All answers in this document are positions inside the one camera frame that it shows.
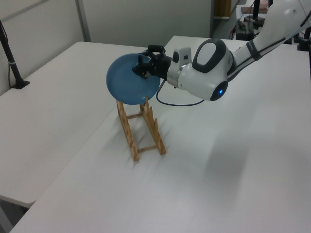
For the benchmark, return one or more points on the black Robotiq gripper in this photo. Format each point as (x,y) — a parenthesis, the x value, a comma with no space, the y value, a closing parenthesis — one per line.
(160,66)

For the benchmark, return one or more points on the blue round plate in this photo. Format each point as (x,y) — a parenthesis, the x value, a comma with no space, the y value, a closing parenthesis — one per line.
(124,82)

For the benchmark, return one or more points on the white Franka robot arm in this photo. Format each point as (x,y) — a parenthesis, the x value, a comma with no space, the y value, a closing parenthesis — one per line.
(201,80)

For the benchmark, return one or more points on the wooden plate rack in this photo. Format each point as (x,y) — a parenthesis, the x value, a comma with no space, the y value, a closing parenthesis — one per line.
(130,136)

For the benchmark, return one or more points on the black electronics box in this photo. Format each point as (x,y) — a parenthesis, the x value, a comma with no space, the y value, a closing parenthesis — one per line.
(245,32)

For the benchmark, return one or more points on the brown flat board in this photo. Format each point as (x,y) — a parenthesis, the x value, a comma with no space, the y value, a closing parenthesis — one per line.
(247,9)

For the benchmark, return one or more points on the black stand with base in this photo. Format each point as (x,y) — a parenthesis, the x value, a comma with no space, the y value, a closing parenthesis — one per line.
(255,9)

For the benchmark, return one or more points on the black pole with clamp foot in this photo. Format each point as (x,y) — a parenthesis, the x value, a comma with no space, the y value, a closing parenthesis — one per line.
(12,65)

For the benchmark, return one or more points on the black clamp with short pole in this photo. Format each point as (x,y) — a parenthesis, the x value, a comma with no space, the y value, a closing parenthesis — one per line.
(302,44)

